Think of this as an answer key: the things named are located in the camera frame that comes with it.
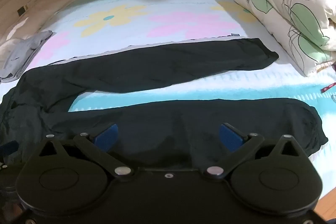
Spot red strap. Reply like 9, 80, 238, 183
319, 81, 336, 94

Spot flower printed blanket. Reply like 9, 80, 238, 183
0, 0, 336, 203

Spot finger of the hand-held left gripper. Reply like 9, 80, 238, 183
0, 141, 20, 159

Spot black pants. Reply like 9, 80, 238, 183
0, 37, 329, 174

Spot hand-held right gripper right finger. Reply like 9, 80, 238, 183
201, 123, 302, 181

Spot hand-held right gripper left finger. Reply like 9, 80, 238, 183
39, 123, 134, 180

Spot folded grey garment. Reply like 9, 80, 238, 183
0, 30, 53, 83

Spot cream leaf-print pillow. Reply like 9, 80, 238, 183
230, 0, 336, 77

